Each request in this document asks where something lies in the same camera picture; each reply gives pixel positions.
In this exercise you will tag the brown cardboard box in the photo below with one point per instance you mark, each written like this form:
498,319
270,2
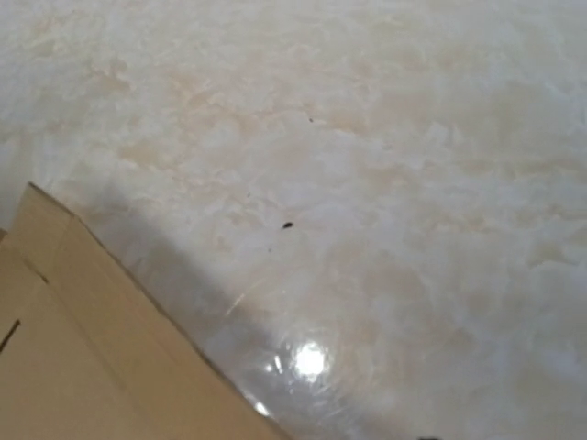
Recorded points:
86,354

